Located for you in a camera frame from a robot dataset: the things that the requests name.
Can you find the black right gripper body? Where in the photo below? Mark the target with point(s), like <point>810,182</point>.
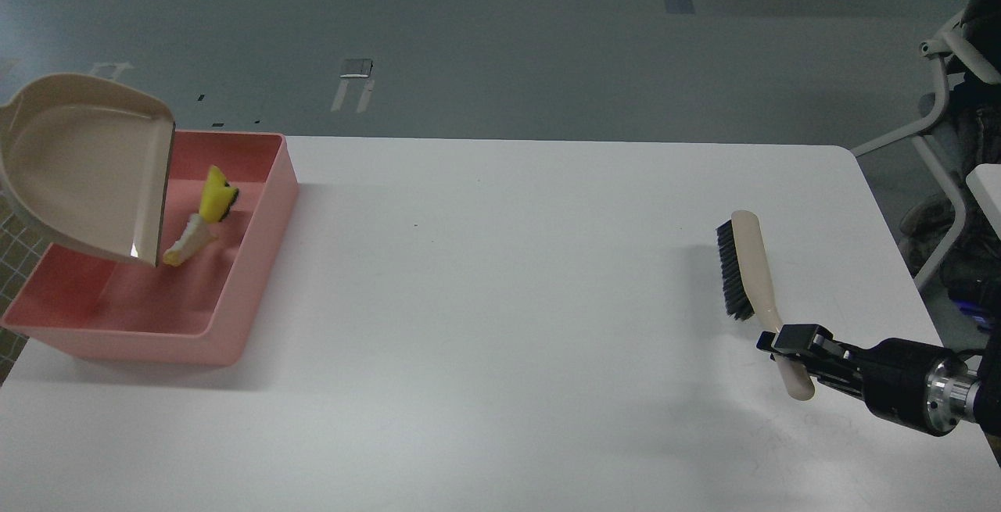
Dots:
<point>926,388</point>

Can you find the pink plastic bin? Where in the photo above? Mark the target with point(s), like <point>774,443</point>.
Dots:
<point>200,312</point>

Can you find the beige hand brush black bristles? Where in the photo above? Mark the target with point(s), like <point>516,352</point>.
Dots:
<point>746,273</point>

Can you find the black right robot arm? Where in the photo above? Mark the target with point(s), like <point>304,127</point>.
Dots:
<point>979,297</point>

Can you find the white office chair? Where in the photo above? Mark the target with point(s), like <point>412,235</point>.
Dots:
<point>957,130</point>

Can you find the beige checkered cloth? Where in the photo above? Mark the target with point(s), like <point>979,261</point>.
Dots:
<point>21,250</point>

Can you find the beige plastic dustpan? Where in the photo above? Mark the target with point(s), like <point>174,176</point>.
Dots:
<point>85,162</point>

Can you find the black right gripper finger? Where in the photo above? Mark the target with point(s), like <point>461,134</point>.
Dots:
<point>844,380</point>
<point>814,346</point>

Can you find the yellow green sponge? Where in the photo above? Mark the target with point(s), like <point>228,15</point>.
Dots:
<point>218,196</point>

